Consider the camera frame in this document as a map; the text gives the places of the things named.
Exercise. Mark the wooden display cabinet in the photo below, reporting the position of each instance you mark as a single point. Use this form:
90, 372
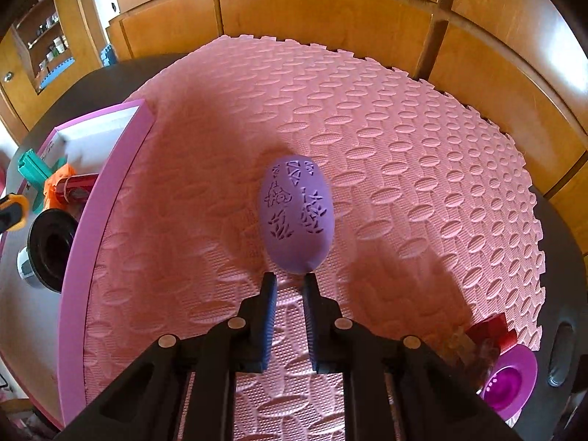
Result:
78, 9

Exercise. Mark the blue foam mat piece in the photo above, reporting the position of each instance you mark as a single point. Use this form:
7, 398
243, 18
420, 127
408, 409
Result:
108, 56
55, 74

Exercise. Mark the red toy block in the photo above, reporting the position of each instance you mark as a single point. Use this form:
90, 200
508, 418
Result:
489, 330

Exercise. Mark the purple patterned egg toy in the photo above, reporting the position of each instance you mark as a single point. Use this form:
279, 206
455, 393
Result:
296, 213

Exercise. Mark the pink foam mat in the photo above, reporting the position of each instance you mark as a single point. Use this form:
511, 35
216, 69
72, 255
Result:
390, 170

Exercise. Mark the orange toy block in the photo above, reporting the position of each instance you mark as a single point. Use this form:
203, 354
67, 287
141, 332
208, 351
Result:
57, 183

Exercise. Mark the wooden wardrobe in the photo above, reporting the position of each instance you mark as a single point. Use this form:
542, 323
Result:
321, 18

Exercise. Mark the pink cardboard box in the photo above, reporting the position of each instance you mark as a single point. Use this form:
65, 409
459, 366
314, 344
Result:
78, 285

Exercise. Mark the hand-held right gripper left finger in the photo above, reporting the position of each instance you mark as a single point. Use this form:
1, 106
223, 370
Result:
268, 326

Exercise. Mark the teal plastic toy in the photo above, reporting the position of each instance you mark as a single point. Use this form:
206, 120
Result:
32, 167

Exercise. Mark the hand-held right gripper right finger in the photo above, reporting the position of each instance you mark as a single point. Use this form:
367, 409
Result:
312, 326

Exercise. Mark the group of small shelf bottles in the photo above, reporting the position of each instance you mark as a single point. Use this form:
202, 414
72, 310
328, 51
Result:
50, 46

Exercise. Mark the yellow toy piece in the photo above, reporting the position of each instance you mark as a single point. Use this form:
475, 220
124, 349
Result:
16, 209

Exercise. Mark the grey and black cylinder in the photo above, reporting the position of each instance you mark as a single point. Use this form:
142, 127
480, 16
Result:
50, 248

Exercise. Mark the shiny red cylinder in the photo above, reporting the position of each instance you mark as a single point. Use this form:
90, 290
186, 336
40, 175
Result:
78, 188

